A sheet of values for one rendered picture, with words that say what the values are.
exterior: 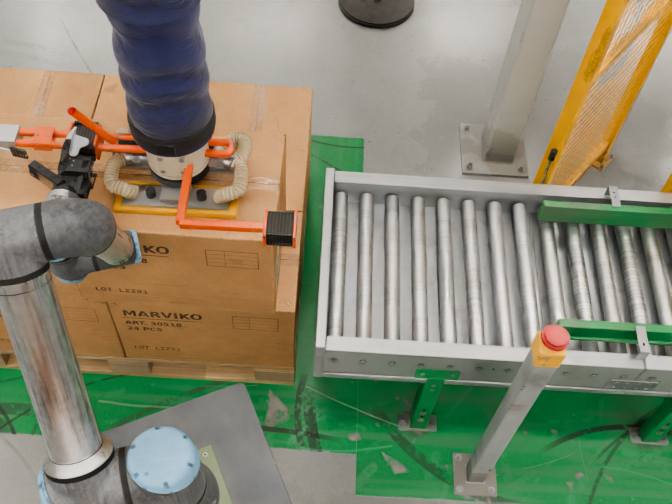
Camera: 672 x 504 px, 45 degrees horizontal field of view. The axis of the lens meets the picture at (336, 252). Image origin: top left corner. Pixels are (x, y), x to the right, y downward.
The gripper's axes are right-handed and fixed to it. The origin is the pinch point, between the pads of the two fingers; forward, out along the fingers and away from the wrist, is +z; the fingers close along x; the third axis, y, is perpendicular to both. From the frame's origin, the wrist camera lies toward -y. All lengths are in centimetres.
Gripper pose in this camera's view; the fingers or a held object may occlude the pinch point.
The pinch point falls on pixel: (75, 139)
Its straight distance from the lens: 233.1
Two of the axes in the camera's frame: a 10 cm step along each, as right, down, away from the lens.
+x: 0.5, -5.6, -8.2
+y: 10.0, 0.7, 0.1
